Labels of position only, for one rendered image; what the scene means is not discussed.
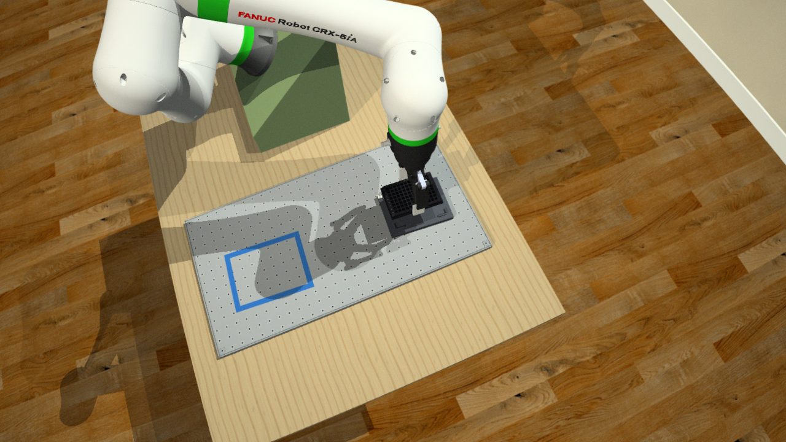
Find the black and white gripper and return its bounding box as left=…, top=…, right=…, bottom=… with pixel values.
left=394, top=154, right=431, bottom=216

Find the blue taped rectangle outline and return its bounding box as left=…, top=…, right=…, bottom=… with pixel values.
left=224, top=231, right=314, bottom=312

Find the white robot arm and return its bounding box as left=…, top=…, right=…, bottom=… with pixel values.
left=93, top=0, right=448, bottom=161

